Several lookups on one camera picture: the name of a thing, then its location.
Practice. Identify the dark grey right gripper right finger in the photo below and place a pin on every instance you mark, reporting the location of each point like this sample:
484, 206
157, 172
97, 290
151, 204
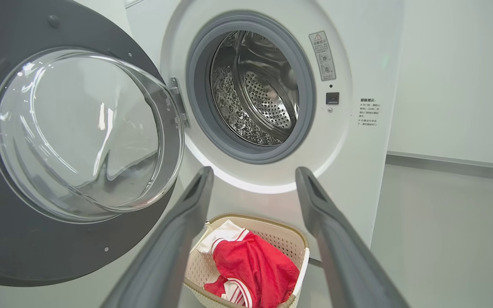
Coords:
349, 265

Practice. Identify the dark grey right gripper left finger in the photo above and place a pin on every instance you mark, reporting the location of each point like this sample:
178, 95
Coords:
165, 256

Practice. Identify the red garment with white stripes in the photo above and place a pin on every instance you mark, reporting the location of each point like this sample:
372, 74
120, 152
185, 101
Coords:
257, 265

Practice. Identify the dark grey glass washer door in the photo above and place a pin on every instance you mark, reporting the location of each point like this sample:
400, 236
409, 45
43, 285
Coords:
7, 239

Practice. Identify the cream perforated laundry basket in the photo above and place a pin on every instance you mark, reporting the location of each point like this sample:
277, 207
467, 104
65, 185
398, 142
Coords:
289, 244

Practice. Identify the white front-load washing machine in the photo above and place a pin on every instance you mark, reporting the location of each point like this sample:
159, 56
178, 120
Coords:
357, 171

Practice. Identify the grey warning sticker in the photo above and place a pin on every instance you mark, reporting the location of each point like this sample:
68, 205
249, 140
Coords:
322, 55

